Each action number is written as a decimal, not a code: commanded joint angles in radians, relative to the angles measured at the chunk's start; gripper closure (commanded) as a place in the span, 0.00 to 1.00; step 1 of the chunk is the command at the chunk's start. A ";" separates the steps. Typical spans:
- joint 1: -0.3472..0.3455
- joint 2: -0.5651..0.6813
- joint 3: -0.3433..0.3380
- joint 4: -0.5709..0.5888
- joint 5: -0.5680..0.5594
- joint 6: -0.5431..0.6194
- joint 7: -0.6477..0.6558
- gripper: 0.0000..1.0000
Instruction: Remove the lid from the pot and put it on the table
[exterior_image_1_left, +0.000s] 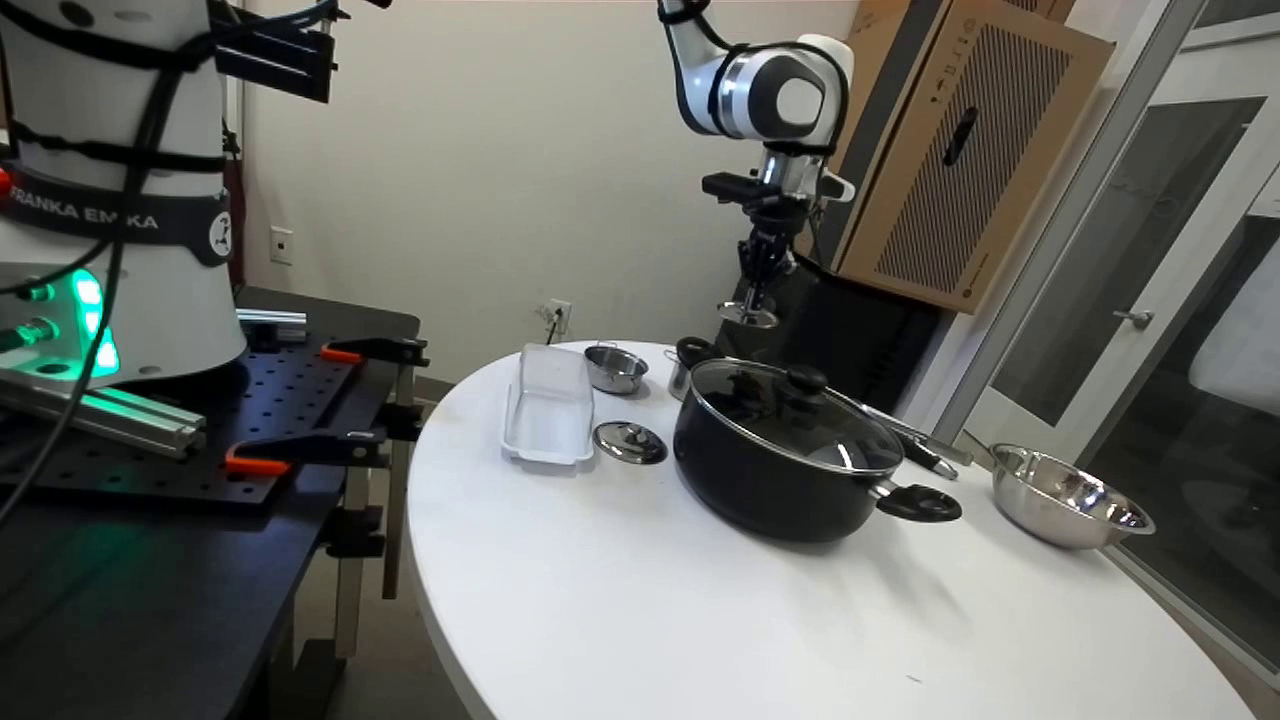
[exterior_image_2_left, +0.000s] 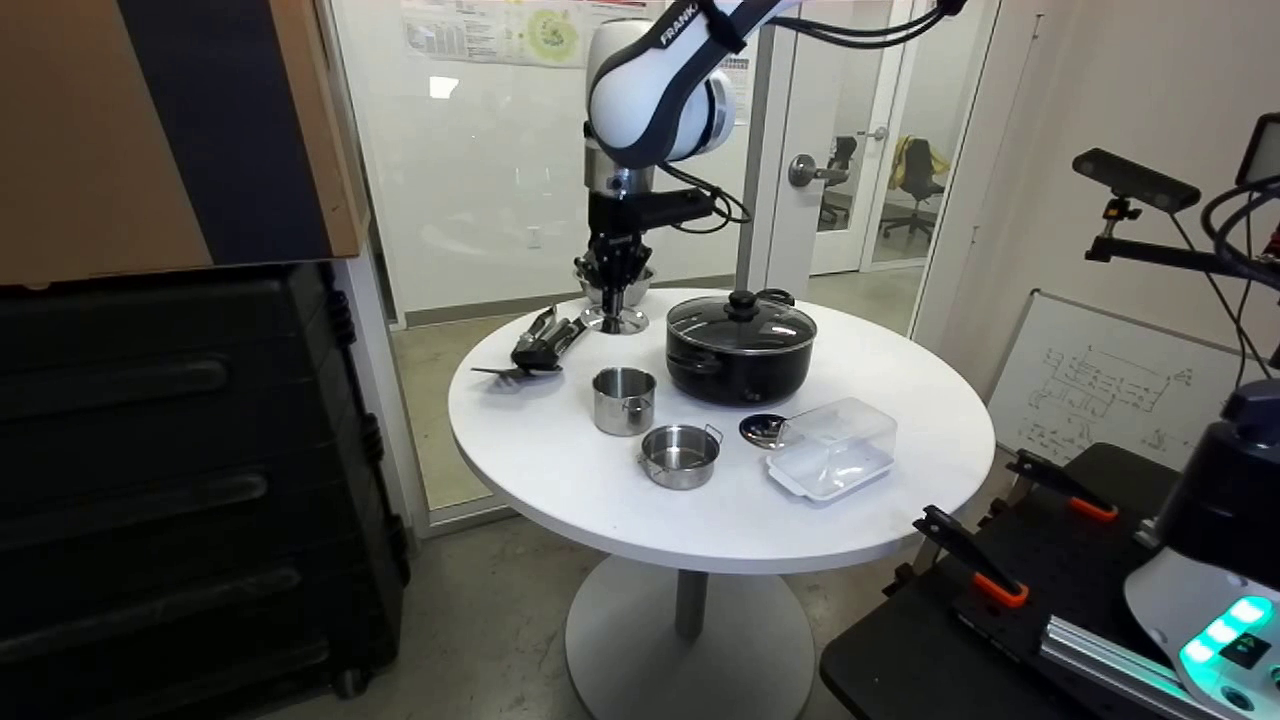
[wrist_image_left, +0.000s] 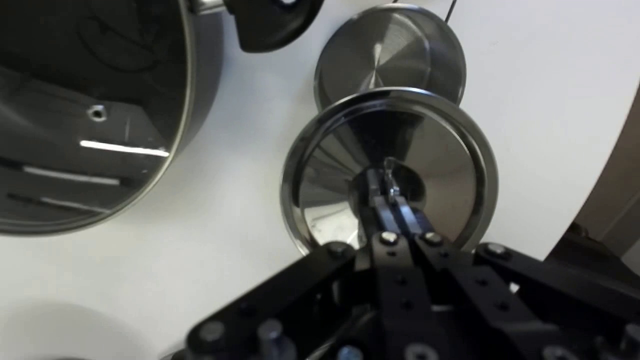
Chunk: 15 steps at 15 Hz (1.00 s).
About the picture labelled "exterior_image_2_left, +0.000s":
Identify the grey slotted spatula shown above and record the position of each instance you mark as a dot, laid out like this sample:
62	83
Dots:
513	372

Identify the white whiteboard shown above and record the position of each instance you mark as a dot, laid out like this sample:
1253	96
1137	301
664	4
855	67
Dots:
1106	384

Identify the small metal bowl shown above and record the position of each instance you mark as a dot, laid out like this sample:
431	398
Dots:
760	431

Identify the glass lid black knob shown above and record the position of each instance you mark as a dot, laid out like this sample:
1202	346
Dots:
742	323

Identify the steel cup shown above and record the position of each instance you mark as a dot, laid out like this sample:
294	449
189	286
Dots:
627	401

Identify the white table pedestal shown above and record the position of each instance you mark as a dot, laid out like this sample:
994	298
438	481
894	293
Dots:
687	643

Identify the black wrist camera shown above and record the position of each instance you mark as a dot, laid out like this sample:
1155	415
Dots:
683	208

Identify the silver aluminium rail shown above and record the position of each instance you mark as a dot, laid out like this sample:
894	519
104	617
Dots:
1106	662

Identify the white framed glass door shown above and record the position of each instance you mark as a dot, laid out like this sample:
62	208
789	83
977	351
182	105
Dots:
773	123

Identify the black robot mounting bench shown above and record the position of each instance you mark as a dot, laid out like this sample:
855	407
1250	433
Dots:
933	654

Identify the black stereo camera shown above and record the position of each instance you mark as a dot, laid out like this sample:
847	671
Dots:
1132	176

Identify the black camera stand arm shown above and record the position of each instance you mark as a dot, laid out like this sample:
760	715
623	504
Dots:
1172	253

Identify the black office chair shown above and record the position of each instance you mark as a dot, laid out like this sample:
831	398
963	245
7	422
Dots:
912	183

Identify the paper posters on glass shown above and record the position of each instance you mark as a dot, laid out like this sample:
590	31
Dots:
505	31

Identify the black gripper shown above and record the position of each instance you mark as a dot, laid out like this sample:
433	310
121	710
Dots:
623	230

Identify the brown cardboard box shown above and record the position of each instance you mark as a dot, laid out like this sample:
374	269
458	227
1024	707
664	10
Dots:
80	134

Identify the black cooking pot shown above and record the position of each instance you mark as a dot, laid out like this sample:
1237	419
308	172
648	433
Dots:
742	377

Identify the small steel bowl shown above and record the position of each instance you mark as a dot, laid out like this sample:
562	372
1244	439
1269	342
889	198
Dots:
683	458

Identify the black hard equipment case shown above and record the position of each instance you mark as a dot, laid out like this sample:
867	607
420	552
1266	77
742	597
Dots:
174	481

